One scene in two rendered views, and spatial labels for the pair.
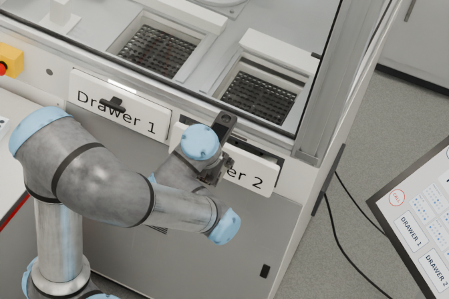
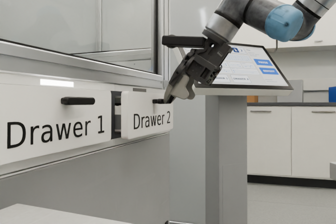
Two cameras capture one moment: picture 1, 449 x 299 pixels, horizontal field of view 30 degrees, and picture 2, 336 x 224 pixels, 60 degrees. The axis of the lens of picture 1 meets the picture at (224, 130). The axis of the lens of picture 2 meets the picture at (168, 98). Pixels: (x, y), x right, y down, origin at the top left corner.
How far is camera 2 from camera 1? 2.14 m
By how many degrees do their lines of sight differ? 85
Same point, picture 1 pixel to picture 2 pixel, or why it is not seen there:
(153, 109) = (99, 93)
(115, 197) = not seen: outside the picture
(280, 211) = (164, 151)
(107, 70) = (34, 64)
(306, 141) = (164, 68)
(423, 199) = not seen: hidden behind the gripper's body
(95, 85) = (34, 93)
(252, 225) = (157, 186)
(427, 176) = not seen: hidden behind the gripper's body
